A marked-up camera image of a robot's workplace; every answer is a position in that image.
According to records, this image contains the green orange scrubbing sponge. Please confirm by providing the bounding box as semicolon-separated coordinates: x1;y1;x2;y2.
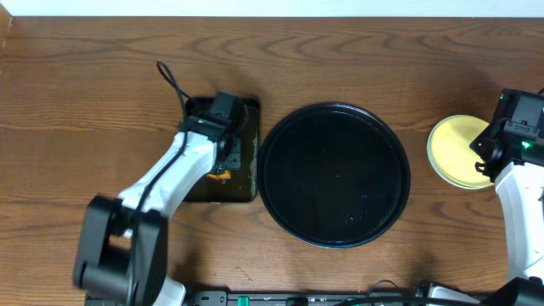
207;170;231;180

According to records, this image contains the yellow plate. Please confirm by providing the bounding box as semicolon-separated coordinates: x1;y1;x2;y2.
427;115;493;190

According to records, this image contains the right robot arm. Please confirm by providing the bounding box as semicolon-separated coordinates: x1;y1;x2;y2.
425;89;543;305

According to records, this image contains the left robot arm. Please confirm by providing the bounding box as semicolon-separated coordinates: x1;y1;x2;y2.
72;92;260;305

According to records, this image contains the black rectangular water tray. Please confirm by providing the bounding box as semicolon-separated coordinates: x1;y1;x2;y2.
184;96;260;203

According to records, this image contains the black round serving tray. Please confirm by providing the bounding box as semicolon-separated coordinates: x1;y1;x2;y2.
258;103;411;249

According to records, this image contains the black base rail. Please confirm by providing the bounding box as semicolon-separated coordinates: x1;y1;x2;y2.
83;290;490;306

